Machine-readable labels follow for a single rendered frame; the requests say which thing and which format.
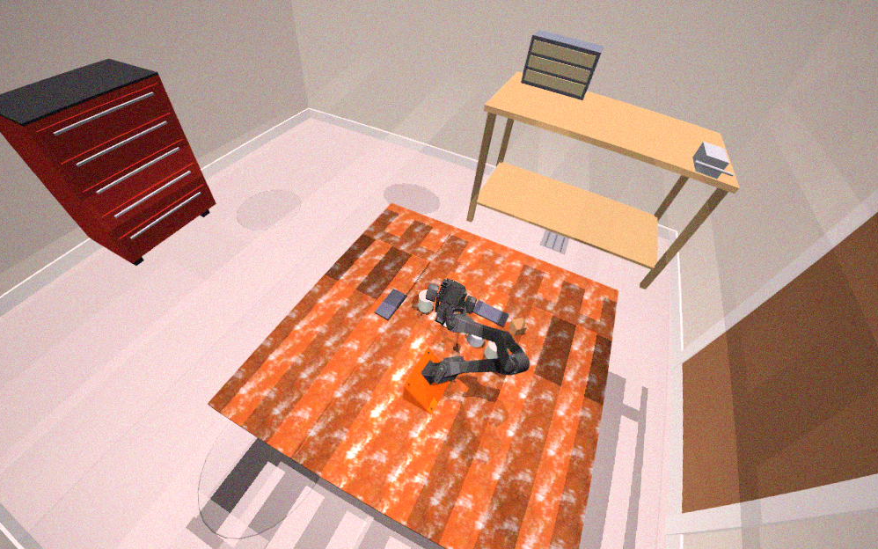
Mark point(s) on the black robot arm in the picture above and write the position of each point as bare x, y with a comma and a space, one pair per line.
447, 369

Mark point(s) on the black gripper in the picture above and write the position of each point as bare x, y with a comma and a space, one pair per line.
432, 294

